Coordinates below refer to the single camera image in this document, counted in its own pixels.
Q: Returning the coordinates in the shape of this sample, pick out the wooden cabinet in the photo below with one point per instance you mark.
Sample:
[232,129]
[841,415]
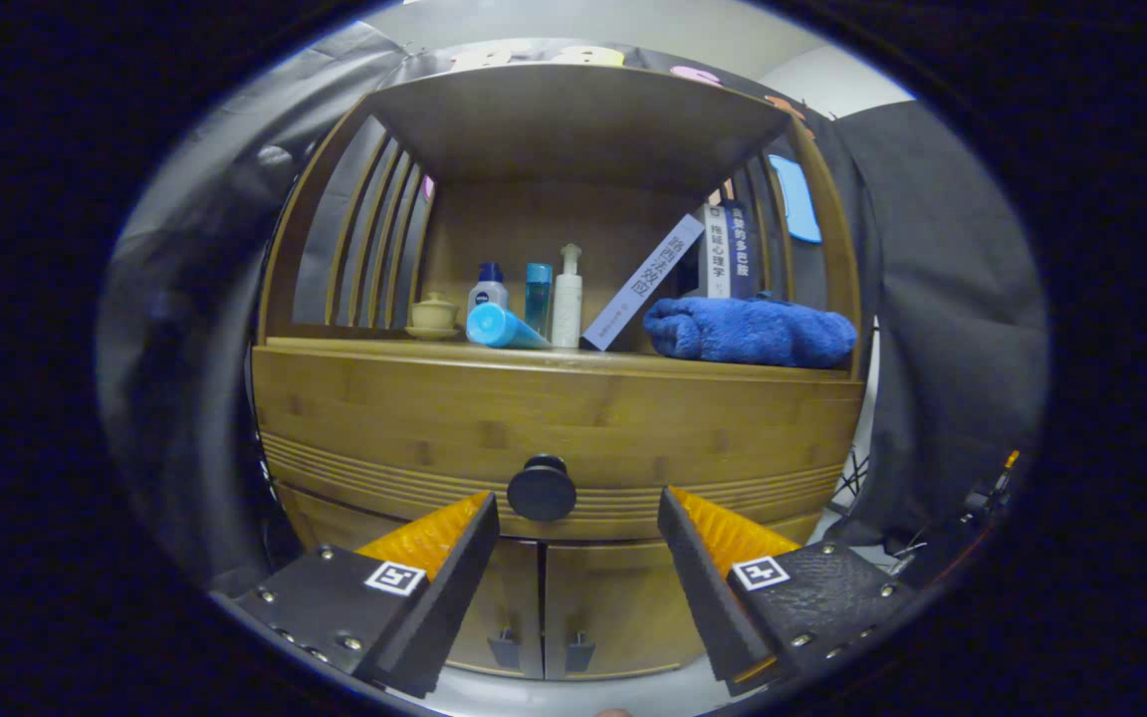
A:
[573,129]

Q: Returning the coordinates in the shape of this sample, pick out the wooden cabinet door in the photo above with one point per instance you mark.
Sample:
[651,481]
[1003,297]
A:
[613,597]
[509,597]

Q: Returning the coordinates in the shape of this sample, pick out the teal clear bottle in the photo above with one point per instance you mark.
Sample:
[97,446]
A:
[538,294]

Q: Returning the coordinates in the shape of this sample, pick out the white book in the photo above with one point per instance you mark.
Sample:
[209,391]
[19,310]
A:
[716,254]

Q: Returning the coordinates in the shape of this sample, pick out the white bottle with blue cap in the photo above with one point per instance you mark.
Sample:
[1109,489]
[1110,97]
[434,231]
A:
[489,291]

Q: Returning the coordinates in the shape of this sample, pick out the blue folded towel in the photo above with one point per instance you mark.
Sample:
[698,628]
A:
[748,334]

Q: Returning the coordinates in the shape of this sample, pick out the lavender book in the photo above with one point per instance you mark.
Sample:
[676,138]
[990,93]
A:
[643,284]

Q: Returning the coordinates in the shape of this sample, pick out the black tripod stand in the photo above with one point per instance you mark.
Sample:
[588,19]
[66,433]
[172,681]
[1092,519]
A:
[850,478]

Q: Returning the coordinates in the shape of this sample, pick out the wooden drawer with black knob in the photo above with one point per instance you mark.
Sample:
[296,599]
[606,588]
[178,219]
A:
[583,408]

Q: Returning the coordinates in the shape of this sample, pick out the wooden countertop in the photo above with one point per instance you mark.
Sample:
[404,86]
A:
[613,357]

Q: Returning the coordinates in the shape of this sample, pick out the dark blue book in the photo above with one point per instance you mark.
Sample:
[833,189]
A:
[743,254]

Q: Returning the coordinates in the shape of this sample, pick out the black equipment with orange clamp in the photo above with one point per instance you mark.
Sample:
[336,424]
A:
[982,498]

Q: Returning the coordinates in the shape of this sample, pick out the white pump bottle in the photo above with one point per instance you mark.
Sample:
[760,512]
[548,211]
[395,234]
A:
[567,299]

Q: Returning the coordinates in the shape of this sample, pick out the beige lidded teacup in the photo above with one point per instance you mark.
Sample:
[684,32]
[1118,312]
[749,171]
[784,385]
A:
[433,317]

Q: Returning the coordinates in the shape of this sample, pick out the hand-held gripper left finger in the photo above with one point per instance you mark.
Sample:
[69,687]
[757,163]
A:
[454,588]

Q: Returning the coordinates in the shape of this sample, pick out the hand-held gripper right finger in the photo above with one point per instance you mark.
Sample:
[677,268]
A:
[703,588]

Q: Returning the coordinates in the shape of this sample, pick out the blue squeeze tube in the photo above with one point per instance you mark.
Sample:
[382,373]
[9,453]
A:
[494,326]

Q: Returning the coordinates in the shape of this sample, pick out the black backdrop cloth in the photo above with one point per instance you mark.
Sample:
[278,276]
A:
[932,299]

